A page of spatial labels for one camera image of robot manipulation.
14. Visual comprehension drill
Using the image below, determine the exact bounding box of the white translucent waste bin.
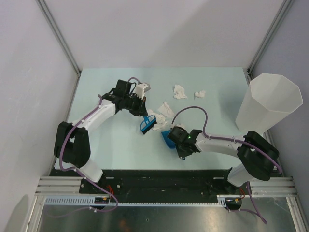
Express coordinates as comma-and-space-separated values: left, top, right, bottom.
235, 73, 303, 134

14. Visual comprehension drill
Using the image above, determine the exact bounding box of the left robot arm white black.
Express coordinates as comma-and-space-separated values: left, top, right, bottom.
54, 80, 150, 193

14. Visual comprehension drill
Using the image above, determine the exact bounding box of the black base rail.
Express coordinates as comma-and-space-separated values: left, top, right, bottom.
79, 170, 241, 204

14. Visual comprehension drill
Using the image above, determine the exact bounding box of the paper scrap centre back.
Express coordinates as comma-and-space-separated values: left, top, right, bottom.
158, 101, 175, 118

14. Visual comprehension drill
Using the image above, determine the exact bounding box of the paper scrap far right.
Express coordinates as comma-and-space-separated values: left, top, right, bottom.
153, 121, 168, 131

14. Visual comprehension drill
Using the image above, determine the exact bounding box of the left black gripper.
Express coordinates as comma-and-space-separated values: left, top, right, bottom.
123, 93, 147, 117

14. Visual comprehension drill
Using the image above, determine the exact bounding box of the blue hand brush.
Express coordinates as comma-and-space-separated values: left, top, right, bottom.
140, 115, 157, 134

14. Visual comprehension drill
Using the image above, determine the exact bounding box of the aluminium frame rail left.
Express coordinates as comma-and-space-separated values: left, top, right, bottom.
35, 176, 82, 196

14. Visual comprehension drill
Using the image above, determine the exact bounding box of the blue dustpan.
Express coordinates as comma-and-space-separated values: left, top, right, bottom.
161, 127, 185, 160

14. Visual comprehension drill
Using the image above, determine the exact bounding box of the paper scrap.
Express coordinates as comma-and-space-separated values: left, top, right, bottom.
173, 85, 188, 99
158, 101, 175, 118
153, 121, 168, 131
194, 90, 206, 98
147, 109, 166, 124

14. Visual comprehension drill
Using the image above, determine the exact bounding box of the aluminium frame rail right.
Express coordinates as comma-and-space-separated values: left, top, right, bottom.
248, 176, 299, 199

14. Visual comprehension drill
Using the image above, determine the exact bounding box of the paper scrap back right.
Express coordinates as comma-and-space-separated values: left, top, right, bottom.
194, 90, 206, 98

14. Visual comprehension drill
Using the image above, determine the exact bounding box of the paper scrap front right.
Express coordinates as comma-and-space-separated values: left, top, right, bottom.
147, 109, 166, 124

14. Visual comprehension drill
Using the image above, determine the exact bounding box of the white slotted cable duct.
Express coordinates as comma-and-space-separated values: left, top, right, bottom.
44, 195, 229, 207

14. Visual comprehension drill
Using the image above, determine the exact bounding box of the aluminium frame rail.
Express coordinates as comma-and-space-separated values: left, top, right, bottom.
35, 176, 82, 196
248, 176, 299, 199

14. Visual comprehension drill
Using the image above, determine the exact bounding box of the left aluminium frame post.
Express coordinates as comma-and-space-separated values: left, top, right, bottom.
36, 0, 81, 77

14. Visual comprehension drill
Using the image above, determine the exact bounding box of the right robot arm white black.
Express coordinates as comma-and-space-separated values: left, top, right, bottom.
166, 126, 281, 194

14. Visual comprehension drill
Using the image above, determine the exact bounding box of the right aluminium frame post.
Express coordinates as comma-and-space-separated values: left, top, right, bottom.
247, 0, 295, 75

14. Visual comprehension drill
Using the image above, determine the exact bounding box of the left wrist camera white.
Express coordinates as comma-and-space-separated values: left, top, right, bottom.
134, 83, 151, 99

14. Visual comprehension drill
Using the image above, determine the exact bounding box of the aluminium frame post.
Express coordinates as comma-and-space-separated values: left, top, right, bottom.
36, 0, 81, 77
247, 0, 295, 75

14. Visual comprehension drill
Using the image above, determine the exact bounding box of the paper scrap back middle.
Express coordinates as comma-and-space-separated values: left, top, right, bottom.
173, 85, 188, 99

